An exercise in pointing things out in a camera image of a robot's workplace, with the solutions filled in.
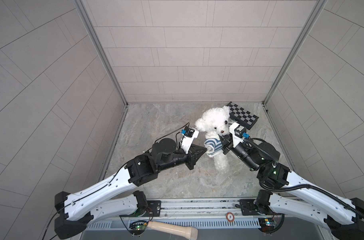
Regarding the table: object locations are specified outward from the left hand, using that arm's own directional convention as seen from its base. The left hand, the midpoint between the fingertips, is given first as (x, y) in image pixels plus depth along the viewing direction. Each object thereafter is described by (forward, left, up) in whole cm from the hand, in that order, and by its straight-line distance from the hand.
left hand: (209, 153), depth 56 cm
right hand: (+8, -3, +5) cm, 10 cm away
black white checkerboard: (+41, -29, -29) cm, 59 cm away
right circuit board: (-20, -28, -32) cm, 47 cm away
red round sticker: (-17, -12, -31) cm, 37 cm away
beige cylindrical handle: (-23, +11, -27) cm, 37 cm away
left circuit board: (-22, +30, -29) cm, 48 cm away
